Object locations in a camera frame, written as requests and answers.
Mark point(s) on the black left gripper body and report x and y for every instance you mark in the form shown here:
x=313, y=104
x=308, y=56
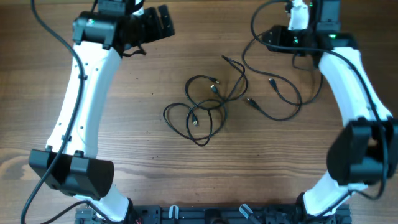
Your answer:
x=150, y=27

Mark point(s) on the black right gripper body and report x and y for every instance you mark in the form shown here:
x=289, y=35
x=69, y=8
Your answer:
x=284, y=37

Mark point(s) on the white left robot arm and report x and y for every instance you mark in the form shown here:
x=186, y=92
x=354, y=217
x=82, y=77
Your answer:
x=102, y=37

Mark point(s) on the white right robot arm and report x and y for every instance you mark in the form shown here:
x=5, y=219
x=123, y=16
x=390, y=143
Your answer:
x=365, y=152

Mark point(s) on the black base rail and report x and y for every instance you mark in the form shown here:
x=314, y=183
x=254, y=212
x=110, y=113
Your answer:
x=278, y=214

